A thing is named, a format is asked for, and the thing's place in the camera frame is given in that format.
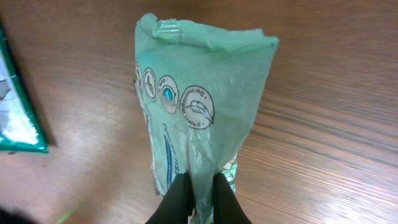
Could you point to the teal wet wipes pack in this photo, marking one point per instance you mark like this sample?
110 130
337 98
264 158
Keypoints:
199 87

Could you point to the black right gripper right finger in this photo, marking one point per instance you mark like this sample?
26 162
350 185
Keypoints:
226 208

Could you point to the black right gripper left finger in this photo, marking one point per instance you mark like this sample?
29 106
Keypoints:
177 204

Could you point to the green 3M cloth package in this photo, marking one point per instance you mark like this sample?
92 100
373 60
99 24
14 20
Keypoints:
20 130

